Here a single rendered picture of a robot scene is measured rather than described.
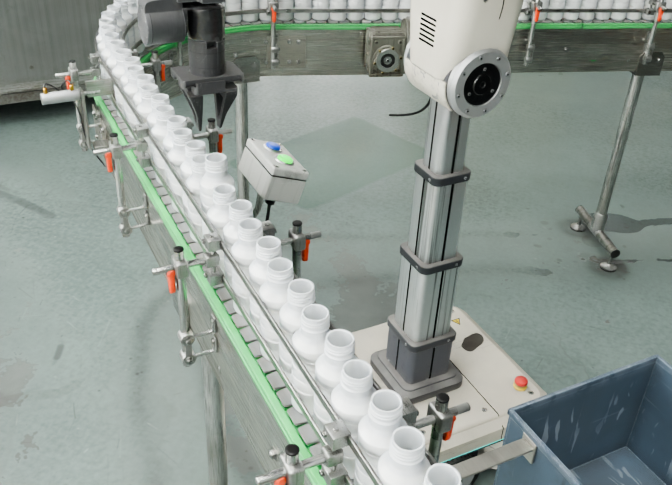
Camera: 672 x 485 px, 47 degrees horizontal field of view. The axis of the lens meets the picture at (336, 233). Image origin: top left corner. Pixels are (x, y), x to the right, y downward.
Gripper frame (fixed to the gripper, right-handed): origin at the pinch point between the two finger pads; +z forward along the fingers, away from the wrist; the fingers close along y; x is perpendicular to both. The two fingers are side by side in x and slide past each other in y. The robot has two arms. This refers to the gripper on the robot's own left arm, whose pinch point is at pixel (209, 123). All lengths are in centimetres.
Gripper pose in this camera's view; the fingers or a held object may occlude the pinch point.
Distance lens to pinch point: 129.8
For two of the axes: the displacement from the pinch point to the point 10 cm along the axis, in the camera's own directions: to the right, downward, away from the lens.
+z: -0.6, 8.5, 5.3
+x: -4.4, -5.0, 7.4
